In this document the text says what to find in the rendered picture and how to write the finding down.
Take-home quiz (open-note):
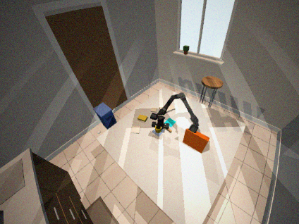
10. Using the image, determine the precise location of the yellow rectangular block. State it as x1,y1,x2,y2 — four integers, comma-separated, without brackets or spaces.
138,115,147,122

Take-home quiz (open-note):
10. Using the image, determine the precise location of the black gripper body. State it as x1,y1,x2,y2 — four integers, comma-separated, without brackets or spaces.
152,121,170,129

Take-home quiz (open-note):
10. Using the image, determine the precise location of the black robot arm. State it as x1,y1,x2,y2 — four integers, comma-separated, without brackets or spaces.
150,92,199,133

